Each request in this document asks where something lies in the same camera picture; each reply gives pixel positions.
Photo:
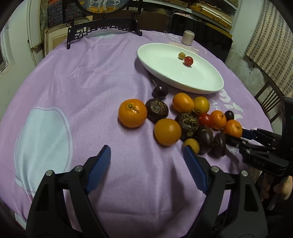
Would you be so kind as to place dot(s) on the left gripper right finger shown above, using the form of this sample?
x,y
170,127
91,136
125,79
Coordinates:
x,y
232,207

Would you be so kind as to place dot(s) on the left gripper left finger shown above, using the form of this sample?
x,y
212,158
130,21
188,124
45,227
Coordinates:
x,y
48,215

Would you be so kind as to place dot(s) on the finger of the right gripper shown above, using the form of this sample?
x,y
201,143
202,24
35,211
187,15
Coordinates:
x,y
251,134
243,146

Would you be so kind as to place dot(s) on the small orange mandarin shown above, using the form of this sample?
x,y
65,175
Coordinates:
x,y
219,119
233,128

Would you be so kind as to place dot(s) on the dark plum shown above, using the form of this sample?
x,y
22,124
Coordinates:
x,y
229,115

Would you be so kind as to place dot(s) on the red cherry tomato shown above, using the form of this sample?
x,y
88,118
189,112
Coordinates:
x,y
206,120

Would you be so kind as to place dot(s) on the small yellow fruit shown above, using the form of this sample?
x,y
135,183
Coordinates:
x,y
193,143

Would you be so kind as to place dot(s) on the dark mangosteen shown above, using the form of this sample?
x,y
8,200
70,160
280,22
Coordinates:
x,y
156,110
189,125

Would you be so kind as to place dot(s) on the orange mandarin front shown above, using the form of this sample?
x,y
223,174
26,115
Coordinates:
x,y
167,131

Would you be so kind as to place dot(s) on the large orange mandarin with stem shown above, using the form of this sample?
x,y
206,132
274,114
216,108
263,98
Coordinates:
x,y
132,113

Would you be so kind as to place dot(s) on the person's right hand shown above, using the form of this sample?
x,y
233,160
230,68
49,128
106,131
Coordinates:
x,y
266,188

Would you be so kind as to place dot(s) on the wooden chair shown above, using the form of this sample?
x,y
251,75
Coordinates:
x,y
273,98

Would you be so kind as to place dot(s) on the yellow orange fruit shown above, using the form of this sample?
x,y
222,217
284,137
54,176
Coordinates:
x,y
201,105

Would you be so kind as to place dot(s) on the orange mandarin near plate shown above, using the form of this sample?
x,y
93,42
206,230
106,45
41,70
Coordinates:
x,y
182,103

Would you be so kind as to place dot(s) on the purple tablecloth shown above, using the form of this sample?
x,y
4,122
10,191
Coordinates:
x,y
66,110

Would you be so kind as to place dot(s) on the red tomato on plate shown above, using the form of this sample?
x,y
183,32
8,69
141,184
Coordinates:
x,y
188,61

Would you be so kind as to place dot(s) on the dark cherry with stem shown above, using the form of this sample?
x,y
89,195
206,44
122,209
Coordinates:
x,y
159,91

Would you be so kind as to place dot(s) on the white drink can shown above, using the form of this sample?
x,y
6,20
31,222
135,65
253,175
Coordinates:
x,y
187,38

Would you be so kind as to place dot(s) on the white oval plate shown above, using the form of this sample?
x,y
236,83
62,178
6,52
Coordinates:
x,y
162,61

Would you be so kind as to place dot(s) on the shelf with wooden boards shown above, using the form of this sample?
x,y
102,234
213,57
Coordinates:
x,y
220,15

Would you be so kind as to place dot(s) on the black carved screen stand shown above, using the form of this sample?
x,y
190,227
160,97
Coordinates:
x,y
80,30

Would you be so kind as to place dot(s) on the white door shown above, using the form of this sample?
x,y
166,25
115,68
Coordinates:
x,y
34,31

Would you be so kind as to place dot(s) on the round deer painting screen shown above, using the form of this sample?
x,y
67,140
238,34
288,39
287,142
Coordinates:
x,y
101,6

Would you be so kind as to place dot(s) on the patterned wall mat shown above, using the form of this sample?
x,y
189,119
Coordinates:
x,y
271,47

